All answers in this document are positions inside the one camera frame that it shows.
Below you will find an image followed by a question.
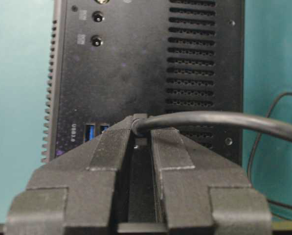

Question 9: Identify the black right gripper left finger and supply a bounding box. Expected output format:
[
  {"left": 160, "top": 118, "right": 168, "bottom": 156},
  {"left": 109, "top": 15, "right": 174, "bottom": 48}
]
[{"left": 4, "top": 117, "right": 132, "bottom": 235}]

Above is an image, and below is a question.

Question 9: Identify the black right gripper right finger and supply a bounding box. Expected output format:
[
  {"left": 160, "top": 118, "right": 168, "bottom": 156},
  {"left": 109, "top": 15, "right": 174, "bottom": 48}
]
[{"left": 151, "top": 128, "right": 272, "bottom": 235}]

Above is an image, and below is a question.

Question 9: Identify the black USB cable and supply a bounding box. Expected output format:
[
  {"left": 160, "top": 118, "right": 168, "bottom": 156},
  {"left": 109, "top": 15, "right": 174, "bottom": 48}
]
[{"left": 130, "top": 92, "right": 292, "bottom": 218}]

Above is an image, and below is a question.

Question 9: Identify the black mini PC box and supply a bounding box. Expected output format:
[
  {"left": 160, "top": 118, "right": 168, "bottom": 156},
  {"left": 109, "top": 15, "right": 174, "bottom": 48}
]
[{"left": 42, "top": 0, "right": 245, "bottom": 163}]

